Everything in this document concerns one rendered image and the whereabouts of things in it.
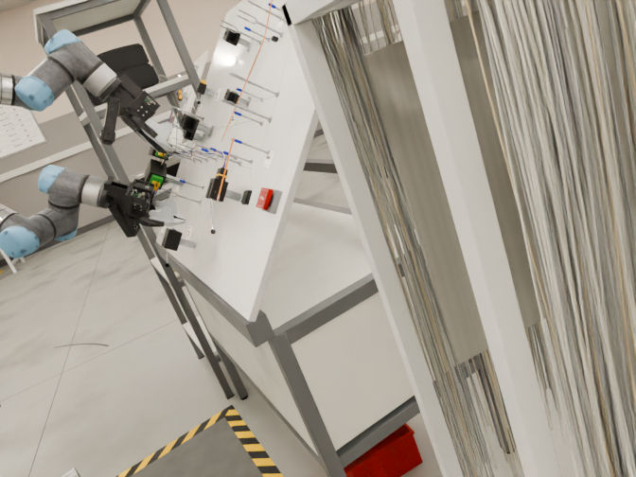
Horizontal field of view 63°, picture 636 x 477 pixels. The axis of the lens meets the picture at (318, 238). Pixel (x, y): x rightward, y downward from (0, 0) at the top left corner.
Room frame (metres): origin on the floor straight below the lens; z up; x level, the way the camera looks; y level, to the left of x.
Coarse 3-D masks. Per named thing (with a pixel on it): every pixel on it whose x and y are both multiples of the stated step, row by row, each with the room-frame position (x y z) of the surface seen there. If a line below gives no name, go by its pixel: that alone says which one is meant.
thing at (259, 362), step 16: (224, 320) 1.61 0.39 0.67; (240, 336) 1.46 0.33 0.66; (240, 352) 1.59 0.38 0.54; (256, 352) 1.33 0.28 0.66; (272, 352) 1.15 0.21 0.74; (256, 368) 1.44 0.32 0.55; (272, 368) 1.23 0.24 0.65; (256, 384) 1.57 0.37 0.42; (272, 384) 1.33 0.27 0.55; (272, 400) 1.44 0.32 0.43; (288, 400) 1.21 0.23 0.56; (288, 416) 1.30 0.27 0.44; (304, 432) 1.19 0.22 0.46
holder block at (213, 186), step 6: (210, 180) 1.45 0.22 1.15; (216, 180) 1.41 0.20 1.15; (210, 186) 1.43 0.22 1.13; (216, 186) 1.41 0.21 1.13; (222, 186) 1.42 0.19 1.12; (210, 192) 1.40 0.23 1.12; (216, 192) 1.41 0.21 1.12; (222, 192) 1.41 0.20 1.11; (210, 198) 1.40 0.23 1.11; (216, 198) 1.40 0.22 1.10; (222, 198) 1.41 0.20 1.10
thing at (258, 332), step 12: (180, 264) 1.75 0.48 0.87; (192, 276) 1.57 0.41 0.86; (204, 288) 1.43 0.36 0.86; (216, 300) 1.32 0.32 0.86; (228, 312) 1.23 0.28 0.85; (240, 324) 1.14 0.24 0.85; (252, 324) 1.10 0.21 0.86; (264, 324) 1.11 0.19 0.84; (252, 336) 1.09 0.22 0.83; (264, 336) 1.10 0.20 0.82
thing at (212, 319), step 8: (192, 288) 2.02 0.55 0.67; (192, 296) 2.14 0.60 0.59; (200, 296) 1.92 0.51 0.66; (200, 304) 2.02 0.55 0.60; (208, 304) 1.79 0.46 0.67; (200, 312) 2.15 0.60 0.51; (208, 312) 1.90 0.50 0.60; (216, 312) 1.71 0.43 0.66; (208, 320) 2.00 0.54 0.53; (216, 320) 1.80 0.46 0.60; (208, 328) 2.12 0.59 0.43; (216, 328) 1.90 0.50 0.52; (224, 328) 1.69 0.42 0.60; (216, 336) 2.00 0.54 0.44; (224, 336) 1.77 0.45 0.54; (224, 344) 1.87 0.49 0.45; (232, 344) 1.69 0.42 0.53; (232, 352) 1.78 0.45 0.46; (240, 360) 1.66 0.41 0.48; (248, 376) 1.66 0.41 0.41
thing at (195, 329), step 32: (96, 0) 2.32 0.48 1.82; (128, 0) 2.57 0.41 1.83; (160, 0) 2.40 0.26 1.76; (160, 64) 2.92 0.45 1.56; (192, 64) 2.41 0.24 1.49; (160, 96) 2.90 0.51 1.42; (96, 128) 2.23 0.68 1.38; (160, 256) 2.23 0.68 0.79; (192, 320) 2.24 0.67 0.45; (224, 384) 2.24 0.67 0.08
